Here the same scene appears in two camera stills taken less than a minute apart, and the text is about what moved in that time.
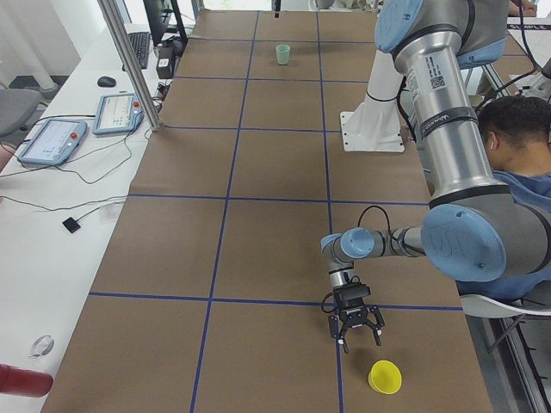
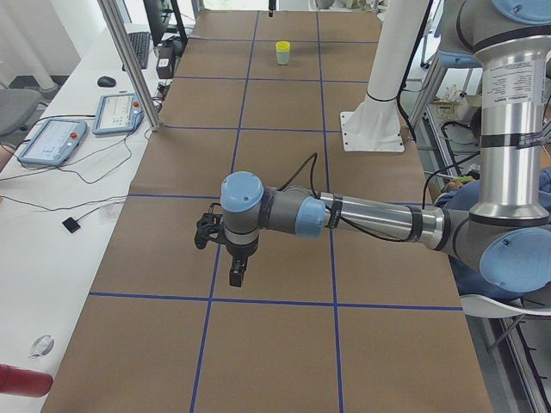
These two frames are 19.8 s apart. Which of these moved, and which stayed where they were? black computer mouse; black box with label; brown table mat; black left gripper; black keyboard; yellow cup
Moved: yellow cup; black left gripper
Stayed: black keyboard; black box with label; black computer mouse; brown table mat
